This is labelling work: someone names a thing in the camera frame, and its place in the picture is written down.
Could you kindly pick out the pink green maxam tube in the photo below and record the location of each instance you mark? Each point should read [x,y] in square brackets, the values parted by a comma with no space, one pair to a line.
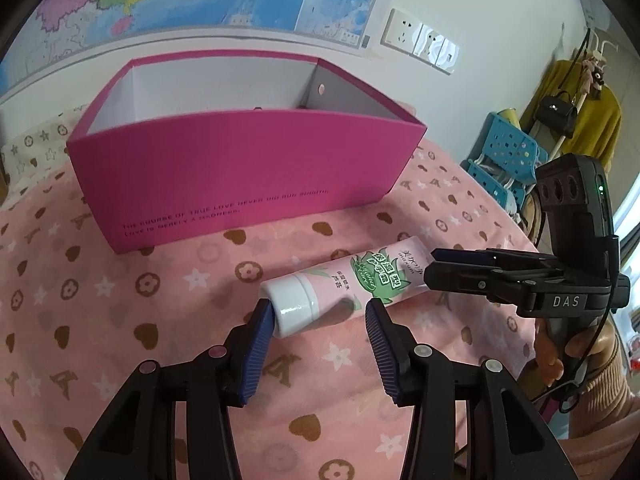
[335,291]

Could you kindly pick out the mustard yellow garment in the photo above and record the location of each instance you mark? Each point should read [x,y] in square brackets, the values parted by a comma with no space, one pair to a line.
[598,122]

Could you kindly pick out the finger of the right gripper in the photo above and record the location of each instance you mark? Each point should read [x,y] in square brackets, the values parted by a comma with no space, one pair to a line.
[492,283]
[493,258]

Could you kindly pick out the white wall switch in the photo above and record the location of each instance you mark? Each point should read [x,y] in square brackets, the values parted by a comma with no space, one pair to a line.
[436,50]

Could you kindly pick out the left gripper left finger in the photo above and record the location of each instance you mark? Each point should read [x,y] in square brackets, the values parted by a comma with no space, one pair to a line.
[135,436]

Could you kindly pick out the magenta cardboard box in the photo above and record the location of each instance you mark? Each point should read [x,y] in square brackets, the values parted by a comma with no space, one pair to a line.
[183,144]

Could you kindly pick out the black handbag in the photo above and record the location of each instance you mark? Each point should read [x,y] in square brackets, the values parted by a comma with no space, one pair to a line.
[559,115]

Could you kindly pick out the blue plastic stool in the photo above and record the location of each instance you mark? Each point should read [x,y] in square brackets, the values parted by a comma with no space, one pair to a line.
[506,164]

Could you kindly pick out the right forearm peach sleeve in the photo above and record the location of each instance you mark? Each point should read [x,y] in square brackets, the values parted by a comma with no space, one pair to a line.
[607,406]

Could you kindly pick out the right hand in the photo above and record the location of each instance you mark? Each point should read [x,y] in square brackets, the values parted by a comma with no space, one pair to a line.
[548,357]

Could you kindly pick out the wall map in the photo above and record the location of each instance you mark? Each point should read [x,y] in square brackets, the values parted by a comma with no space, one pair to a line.
[58,29]

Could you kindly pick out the pink patterned blanket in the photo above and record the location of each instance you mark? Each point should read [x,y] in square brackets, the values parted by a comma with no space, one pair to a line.
[76,317]

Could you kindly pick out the white wall socket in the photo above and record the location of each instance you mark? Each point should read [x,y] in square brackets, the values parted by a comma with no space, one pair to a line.
[402,31]

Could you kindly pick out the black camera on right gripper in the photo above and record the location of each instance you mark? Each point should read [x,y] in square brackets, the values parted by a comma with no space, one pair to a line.
[574,196]

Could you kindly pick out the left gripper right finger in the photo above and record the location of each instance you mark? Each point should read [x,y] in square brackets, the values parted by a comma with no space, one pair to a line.
[507,438]

